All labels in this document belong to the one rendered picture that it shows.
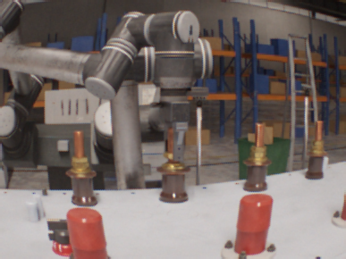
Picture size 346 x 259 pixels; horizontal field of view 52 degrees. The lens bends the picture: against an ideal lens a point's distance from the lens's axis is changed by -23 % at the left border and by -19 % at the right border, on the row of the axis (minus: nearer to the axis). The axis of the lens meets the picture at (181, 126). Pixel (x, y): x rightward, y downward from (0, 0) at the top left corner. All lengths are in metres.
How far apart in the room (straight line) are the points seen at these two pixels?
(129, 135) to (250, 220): 0.76
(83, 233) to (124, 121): 0.81
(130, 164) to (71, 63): 0.45
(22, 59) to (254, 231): 0.95
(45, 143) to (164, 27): 1.75
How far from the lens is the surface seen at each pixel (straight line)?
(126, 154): 1.45
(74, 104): 5.89
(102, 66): 1.15
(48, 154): 2.74
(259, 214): 0.77
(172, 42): 1.12
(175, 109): 1.11
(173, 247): 0.88
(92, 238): 0.68
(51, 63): 1.26
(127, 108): 1.43
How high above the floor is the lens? 1.74
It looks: 8 degrees down
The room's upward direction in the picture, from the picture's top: straight up
